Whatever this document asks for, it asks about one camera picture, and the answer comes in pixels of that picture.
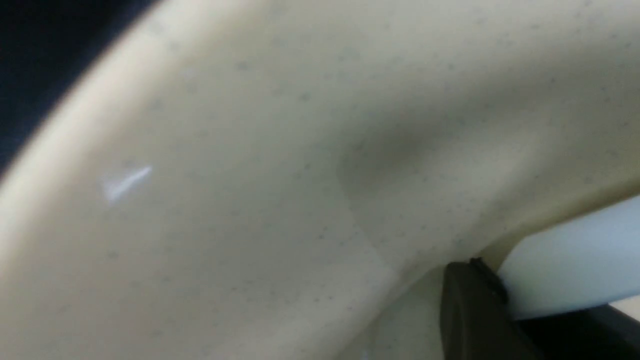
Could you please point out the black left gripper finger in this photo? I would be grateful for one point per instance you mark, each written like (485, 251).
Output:
(474, 323)

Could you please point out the yellow noodle bowl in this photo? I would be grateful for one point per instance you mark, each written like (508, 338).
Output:
(285, 179)

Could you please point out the white soup spoon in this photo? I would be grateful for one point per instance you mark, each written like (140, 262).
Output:
(585, 262)

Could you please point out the black serving tray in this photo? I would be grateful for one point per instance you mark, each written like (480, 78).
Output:
(45, 46)

